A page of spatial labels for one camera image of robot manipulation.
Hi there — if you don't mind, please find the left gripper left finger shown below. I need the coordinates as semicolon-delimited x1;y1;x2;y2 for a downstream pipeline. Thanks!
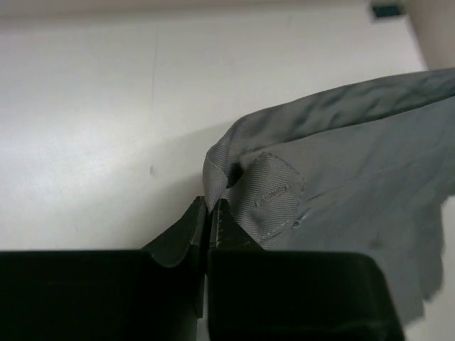
1;197;207;340

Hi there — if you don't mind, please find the grey skirt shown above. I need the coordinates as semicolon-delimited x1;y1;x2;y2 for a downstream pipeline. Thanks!
203;68;454;324

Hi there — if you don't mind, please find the dark label sticker right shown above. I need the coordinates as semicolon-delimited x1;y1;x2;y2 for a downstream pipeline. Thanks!
370;3;405;19

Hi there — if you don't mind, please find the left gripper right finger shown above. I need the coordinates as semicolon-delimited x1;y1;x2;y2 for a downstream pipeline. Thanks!
207;200;405;340

